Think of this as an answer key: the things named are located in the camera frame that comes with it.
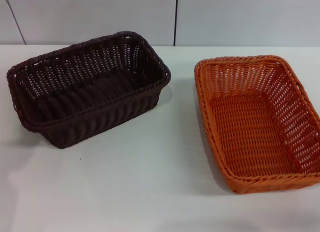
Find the dark brown woven basket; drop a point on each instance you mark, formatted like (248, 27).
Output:
(82, 91)

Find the orange woven basket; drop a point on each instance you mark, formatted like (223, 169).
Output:
(250, 131)

